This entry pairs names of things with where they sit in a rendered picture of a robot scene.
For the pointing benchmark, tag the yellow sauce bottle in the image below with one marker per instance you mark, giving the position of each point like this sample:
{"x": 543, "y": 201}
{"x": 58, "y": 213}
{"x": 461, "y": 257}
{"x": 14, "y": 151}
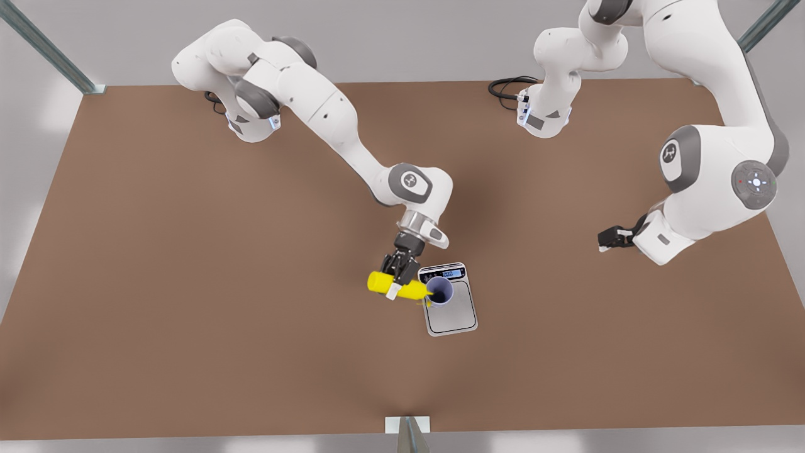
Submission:
{"x": 398, "y": 286}

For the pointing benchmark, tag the blue cup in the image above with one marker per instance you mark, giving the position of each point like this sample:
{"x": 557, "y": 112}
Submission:
{"x": 440, "y": 291}

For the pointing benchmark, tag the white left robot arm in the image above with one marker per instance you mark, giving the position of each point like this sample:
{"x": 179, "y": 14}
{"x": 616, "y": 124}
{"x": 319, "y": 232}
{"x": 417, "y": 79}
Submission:
{"x": 710, "y": 151}

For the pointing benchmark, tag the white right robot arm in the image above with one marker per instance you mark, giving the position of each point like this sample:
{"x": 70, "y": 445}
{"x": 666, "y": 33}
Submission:
{"x": 314, "y": 104}

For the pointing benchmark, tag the silver kitchen scale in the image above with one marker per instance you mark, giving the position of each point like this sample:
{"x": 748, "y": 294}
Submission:
{"x": 449, "y": 308}

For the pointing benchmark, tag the silver frame post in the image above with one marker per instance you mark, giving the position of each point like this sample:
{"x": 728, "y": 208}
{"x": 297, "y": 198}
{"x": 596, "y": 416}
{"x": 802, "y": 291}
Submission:
{"x": 764, "y": 25}
{"x": 410, "y": 434}
{"x": 50, "y": 50}

